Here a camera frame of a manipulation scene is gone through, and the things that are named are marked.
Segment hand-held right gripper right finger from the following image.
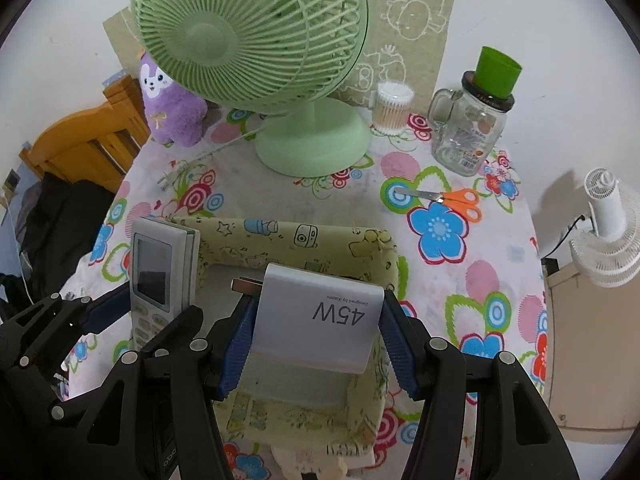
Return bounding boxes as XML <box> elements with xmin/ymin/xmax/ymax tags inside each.
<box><xmin>380</xmin><ymin>290</ymin><xmax>581</xmax><ymax>480</ymax></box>

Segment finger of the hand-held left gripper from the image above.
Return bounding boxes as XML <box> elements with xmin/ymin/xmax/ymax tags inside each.
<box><xmin>0</xmin><ymin>282</ymin><xmax>135</xmax><ymax>426</ymax></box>
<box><xmin>140</xmin><ymin>305</ymin><xmax>203</xmax><ymax>356</ymax></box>

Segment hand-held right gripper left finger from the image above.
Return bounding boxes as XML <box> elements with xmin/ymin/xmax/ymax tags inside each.
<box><xmin>62</xmin><ymin>290</ymin><xmax>261</xmax><ymax>480</ymax></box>

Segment white remote control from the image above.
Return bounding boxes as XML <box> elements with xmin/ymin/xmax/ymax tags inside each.
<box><xmin>129</xmin><ymin>217</ymin><xmax>202</xmax><ymax>351</ymax></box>

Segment white power adapter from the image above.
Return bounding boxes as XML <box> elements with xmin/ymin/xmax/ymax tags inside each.
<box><xmin>231</xmin><ymin>262</ymin><xmax>386</xmax><ymax>376</ymax></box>

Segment yellow-green printed fabric basket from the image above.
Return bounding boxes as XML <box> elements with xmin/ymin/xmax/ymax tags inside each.
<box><xmin>165</xmin><ymin>214</ymin><xmax>408</xmax><ymax>461</ymax></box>

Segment black bag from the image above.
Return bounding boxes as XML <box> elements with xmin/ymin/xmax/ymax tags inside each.
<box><xmin>0</xmin><ymin>170</ymin><xmax>121</xmax><ymax>321</ymax></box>

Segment floral tablecloth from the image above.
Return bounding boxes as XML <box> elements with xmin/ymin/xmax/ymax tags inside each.
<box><xmin>60</xmin><ymin>95</ymin><xmax>551</xmax><ymax>480</ymax></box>

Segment wooden chair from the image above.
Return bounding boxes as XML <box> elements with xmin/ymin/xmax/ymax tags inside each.
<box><xmin>20</xmin><ymin>74</ymin><xmax>151</xmax><ymax>193</ymax></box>

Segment beige cabinet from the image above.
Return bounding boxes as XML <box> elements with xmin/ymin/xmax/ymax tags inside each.
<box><xmin>542</xmin><ymin>257</ymin><xmax>640</xmax><ymax>433</ymax></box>

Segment purple plush toy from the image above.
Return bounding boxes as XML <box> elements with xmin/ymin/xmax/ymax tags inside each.
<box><xmin>137</xmin><ymin>50</ymin><xmax>208</xmax><ymax>148</ymax></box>

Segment glass mug jar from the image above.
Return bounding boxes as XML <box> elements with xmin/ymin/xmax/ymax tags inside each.
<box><xmin>428</xmin><ymin>71</ymin><xmax>516</xmax><ymax>177</ymax></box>

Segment cotton swab container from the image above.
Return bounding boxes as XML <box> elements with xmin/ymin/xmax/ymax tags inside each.
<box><xmin>374</xmin><ymin>81</ymin><xmax>416</xmax><ymax>136</ymax></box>

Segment small white fan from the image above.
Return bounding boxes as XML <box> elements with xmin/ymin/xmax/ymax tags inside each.
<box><xmin>569</xmin><ymin>167</ymin><xmax>640</xmax><ymax>288</ymax></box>

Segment green plastic cup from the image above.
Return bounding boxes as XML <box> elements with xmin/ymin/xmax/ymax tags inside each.
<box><xmin>472</xmin><ymin>46</ymin><xmax>523</xmax><ymax>98</ymax></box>

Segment green desk fan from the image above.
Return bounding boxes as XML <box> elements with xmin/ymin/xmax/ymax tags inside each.
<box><xmin>131</xmin><ymin>0</ymin><xmax>373</xmax><ymax>178</ymax></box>

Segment white fan power cord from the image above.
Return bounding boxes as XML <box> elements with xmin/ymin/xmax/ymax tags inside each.
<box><xmin>157</xmin><ymin>125</ymin><xmax>261</xmax><ymax>191</ymax></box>

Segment orange handled scissors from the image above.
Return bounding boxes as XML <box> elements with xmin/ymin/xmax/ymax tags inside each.
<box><xmin>400</xmin><ymin>187</ymin><xmax>483</xmax><ymax>222</ymax></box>

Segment black fan cable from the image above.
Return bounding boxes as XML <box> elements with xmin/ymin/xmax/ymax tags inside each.
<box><xmin>540</xmin><ymin>214</ymin><xmax>598</xmax><ymax>261</ymax></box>

